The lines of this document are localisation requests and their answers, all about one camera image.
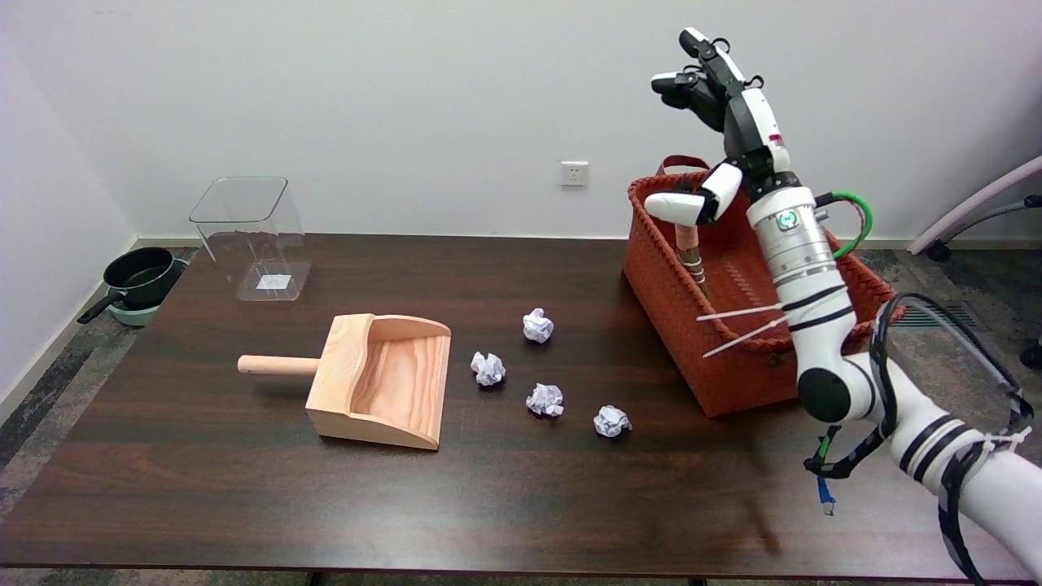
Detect metal floor vent grille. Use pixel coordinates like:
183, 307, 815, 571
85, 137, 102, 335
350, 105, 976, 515
891, 303, 978, 329

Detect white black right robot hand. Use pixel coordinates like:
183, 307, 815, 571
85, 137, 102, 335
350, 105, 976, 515
643, 27, 800, 229

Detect pale green pot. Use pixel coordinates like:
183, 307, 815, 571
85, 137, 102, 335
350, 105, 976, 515
107, 259, 190, 327

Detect wooden dustpan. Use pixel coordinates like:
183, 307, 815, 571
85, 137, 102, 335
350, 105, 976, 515
238, 313, 452, 451

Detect white office chair base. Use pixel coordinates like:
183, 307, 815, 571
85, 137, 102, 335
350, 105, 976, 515
906, 155, 1042, 262

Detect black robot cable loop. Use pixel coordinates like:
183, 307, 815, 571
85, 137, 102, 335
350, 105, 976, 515
804, 293, 1035, 586

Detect small broom with wooden handle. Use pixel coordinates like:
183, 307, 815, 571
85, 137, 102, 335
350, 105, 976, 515
676, 224, 708, 295

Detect clear plastic bin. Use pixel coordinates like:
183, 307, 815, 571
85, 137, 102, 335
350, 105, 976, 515
189, 177, 313, 303

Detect red-brown woven basket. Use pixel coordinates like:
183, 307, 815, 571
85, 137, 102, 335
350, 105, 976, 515
623, 155, 904, 418

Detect black saucepan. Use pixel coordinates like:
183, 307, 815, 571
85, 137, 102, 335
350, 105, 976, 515
77, 247, 182, 325

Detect green robot cable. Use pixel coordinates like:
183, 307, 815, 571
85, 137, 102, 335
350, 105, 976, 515
817, 190, 874, 260

